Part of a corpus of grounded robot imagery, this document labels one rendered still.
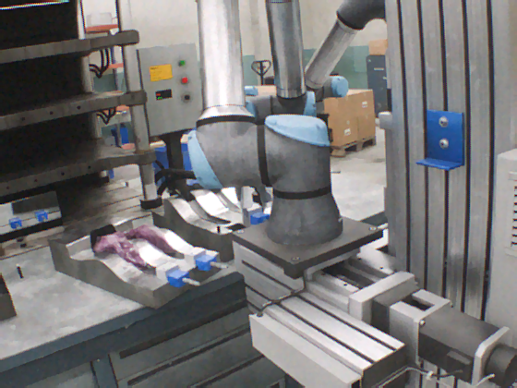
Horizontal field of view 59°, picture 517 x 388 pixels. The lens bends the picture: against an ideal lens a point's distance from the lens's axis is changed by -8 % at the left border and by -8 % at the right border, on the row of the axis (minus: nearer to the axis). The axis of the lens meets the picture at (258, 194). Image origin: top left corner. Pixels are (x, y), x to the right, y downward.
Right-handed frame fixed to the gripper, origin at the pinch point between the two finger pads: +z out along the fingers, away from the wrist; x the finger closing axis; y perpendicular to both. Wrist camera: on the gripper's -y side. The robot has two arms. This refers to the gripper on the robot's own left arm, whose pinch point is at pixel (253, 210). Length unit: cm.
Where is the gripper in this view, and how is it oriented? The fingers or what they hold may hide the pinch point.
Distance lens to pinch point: 144.1
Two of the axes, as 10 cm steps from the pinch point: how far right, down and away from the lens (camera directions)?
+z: 1.0, 9.5, 2.8
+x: 8.0, -2.4, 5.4
